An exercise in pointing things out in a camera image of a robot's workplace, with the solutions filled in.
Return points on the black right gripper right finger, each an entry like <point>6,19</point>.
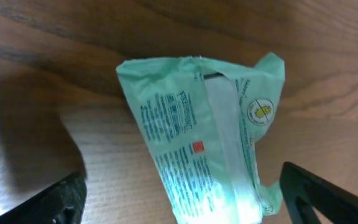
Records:
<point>304,192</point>

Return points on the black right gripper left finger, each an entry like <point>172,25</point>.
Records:
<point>61,203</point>

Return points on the light blue wipes pack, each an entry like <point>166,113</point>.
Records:
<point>200,118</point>

